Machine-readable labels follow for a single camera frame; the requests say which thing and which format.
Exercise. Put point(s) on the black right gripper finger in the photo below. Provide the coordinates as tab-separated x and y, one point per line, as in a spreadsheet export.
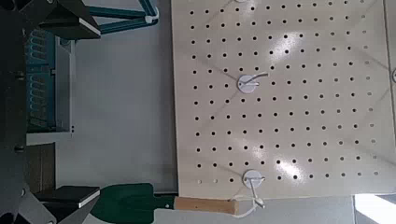
67	18
67	202

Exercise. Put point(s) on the beige perforated pegboard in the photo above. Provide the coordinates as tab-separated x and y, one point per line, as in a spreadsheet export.
280	102

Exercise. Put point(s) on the grey crate with blue mesh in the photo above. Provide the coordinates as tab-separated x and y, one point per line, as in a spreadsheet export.
46	93

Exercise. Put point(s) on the white pegboard hook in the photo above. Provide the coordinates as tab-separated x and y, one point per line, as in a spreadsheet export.
246	84
252	179

